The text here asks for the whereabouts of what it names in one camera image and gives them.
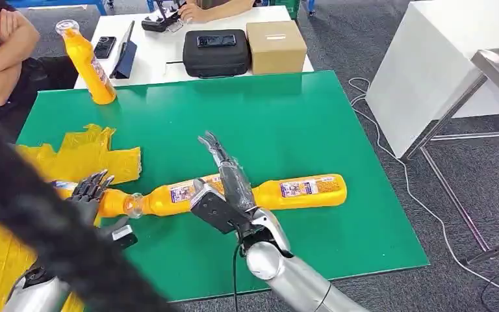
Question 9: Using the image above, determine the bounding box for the brown cardboard box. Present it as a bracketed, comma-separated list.
[245, 20, 309, 76]

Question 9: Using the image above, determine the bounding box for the white table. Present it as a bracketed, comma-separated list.
[73, 5, 315, 90]

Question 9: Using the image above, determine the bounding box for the black handheld controller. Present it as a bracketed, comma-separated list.
[140, 0, 186, 34]

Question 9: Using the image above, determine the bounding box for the blue metal frame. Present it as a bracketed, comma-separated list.
[6, 0, 109, 16]

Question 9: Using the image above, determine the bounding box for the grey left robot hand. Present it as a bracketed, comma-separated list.
[66, 170, 131, 237]

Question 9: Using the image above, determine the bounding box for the person holding controller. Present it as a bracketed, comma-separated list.
[176, 0, 257, 25]

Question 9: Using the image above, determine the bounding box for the white floor cable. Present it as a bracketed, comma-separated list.
[347, 77, 499, 294]

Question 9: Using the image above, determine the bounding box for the orange drink bottle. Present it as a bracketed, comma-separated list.
[51, 179, 133, 219]
[251, 173, 348, 212]
[55, 19, 118, 105]
[124, 173, 233, 219]

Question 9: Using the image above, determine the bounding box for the tablet in dark cover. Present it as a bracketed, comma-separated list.
[109, 20, 139, 81]

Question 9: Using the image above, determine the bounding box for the black smartphone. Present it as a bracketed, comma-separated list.
[93, 36, 118, 60]
[196, 34, 237, 49]

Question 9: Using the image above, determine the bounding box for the green table mat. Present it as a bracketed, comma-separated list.
[16, 70, 430, 304]

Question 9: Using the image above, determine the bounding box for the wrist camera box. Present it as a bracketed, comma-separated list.
[189, 177, 253, 235]
[110, 224, 139, 251]

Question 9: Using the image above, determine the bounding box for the black zipped carry case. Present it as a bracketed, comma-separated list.
[182, 29, 251, 79]

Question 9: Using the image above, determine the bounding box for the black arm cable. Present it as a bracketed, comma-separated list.
[231, 232, 245, 312]

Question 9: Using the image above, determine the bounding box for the white cabinet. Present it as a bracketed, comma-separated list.
[365, 0, 499, 159]

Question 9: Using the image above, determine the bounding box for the yellow plastic sheet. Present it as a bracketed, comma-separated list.
[0, 123, 143, 312]

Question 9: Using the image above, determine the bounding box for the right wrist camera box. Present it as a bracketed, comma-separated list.
[189, 177, 253, 235]

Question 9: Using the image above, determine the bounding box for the person with crossed arms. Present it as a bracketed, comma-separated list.
[0, 0, 79, 143]

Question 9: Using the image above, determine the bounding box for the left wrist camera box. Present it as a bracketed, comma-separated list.
[110, 224, 139, 251]

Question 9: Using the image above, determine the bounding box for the black fuzzy cable sleeve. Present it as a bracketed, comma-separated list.
[0, 105, 178, 312]

